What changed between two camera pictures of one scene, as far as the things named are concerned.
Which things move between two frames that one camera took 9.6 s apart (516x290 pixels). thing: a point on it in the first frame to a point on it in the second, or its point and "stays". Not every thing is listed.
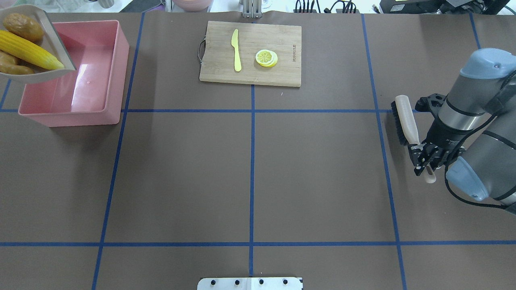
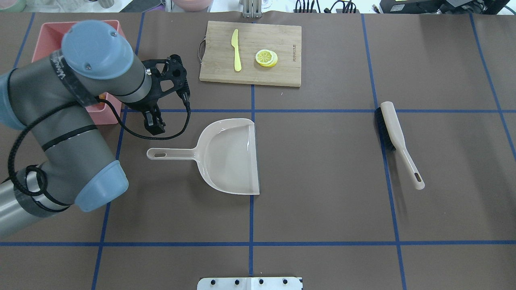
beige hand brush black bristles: x=408 y=131 to x=394 y=137
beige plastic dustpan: x=50 y=40 to x=225 y=154
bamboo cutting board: x=285 y=40 stays
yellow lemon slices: x=266 y=58 stays
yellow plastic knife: x=234 y=42 stays
